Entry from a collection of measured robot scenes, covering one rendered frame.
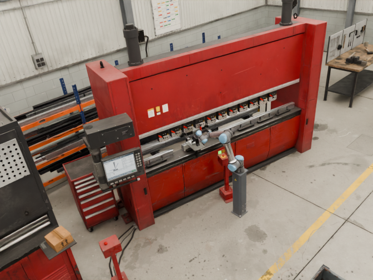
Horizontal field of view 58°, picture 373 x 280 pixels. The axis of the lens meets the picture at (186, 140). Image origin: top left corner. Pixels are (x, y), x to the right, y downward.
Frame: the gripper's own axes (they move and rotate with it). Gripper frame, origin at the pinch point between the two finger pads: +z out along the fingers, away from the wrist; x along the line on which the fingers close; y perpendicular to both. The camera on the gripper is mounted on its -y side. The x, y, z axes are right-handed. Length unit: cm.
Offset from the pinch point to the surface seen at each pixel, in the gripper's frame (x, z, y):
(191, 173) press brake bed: 11.1, 33.5, -34.7
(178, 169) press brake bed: 31.3, 19.6, -25.7
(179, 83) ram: 12, -67, 64
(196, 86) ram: -14, -57, 59
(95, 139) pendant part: 138, -106, 6
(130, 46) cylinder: 66, -111, 104
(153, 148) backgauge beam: 54, 23, 18
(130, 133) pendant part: 101, -101, 3
